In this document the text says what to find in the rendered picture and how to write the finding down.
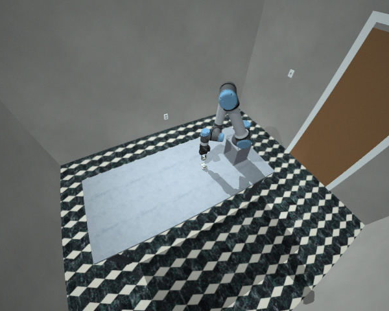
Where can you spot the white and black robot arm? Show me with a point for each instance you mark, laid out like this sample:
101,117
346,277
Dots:
229,102

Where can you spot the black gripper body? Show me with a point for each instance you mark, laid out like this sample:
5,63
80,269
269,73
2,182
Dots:
204,148

